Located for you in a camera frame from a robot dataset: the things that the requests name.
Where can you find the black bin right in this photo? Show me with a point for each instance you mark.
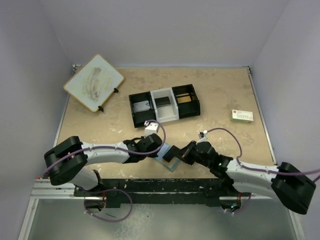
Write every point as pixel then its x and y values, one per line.
pixel 187 110

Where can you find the black card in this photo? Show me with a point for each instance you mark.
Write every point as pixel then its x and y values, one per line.
pixel 162 101

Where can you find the gold credit card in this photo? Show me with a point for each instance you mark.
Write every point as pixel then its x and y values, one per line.
pixel 168 164

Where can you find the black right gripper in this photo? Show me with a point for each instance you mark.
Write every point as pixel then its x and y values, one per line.
pixel 185 155

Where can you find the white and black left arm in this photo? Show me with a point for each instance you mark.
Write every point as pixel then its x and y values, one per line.
pixel 66 162

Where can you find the white middle bin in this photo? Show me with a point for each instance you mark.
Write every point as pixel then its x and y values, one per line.
pixel 166 113

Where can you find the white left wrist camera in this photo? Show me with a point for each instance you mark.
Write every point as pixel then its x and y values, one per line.
pixel 151 127

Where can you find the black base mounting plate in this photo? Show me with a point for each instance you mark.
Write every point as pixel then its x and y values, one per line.
pixel 202 191

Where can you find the silver VIP card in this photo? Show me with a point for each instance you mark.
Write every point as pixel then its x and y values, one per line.
pixel 141 106

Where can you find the black bin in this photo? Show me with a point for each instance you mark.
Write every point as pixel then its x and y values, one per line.
pixel 140 117
pixel 187 110

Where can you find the white card box red logo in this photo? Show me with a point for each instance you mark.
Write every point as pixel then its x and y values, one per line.
pixel 241 116

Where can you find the yellow rimmed whiteboard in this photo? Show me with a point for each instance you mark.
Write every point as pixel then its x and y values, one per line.
pixel 94 83

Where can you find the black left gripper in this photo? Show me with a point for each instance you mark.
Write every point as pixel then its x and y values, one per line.
pixel 152 155

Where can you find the black bin left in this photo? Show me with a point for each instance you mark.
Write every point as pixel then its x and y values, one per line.
pixel 140 117

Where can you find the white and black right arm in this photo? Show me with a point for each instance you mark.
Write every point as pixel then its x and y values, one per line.
pixel 285 182

